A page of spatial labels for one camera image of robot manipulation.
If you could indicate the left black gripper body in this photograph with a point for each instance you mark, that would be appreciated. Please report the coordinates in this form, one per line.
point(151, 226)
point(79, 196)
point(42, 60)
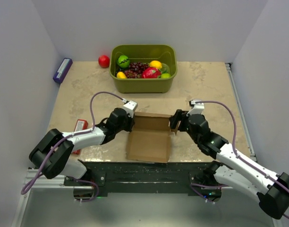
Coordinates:
point(126, 125)

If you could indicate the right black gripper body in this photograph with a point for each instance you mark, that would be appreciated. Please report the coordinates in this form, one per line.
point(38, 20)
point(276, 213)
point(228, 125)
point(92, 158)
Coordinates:
point(181, 116)

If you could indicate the brown cardboard box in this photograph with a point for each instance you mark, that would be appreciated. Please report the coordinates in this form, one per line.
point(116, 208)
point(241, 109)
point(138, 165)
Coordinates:
point(150, 138)

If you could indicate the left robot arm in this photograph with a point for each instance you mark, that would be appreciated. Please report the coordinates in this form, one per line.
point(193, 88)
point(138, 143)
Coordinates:
point(51, 154)

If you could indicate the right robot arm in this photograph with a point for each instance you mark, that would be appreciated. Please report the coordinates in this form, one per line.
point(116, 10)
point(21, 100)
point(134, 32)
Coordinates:
point(233, 169)

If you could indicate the red flat box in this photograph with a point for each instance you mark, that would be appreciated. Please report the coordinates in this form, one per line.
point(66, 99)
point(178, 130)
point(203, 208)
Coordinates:
point(81, 125)

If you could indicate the purple flat box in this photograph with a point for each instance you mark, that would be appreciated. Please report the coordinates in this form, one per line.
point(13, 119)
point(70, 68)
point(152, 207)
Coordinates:
point(62, 71)

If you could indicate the green lime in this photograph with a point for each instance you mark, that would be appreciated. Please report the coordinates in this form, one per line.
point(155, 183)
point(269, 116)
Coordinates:
point(165, 76)

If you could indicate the small yellow fruit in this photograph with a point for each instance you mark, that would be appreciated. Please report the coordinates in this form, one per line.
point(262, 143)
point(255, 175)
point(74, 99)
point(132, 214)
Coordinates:
point(121, 75)

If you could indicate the purple grape bunch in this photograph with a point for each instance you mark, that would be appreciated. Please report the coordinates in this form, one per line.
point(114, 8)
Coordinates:
point(135, 70)

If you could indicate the red dragon fruit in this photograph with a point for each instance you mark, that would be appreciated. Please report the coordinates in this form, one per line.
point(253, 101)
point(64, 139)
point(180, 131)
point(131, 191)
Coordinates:
point(151, 73)

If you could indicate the yellow lemon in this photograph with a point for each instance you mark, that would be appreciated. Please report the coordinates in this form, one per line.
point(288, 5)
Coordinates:
point(155, 64)

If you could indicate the green striped ball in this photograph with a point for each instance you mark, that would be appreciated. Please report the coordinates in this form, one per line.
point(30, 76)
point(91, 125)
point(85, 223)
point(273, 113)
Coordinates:
point(123, 61)

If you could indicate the red apple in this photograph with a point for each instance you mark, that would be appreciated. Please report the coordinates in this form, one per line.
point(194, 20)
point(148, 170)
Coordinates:
point(104, 61)

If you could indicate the green plastic bin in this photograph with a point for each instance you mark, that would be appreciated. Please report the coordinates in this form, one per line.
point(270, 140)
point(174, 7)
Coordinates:
point(144, 53)

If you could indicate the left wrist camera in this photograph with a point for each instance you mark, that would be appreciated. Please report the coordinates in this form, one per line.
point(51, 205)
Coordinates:
point(130, 107)

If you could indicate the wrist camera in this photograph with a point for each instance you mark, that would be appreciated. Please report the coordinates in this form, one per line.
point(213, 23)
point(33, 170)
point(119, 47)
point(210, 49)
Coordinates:
point(130, 107)
point(196, 106)

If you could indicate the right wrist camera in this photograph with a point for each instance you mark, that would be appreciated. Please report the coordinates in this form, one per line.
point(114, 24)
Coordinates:
point(196, 106)

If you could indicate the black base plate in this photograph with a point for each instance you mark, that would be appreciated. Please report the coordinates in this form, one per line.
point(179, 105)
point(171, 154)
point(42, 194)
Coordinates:
point(104, 178)

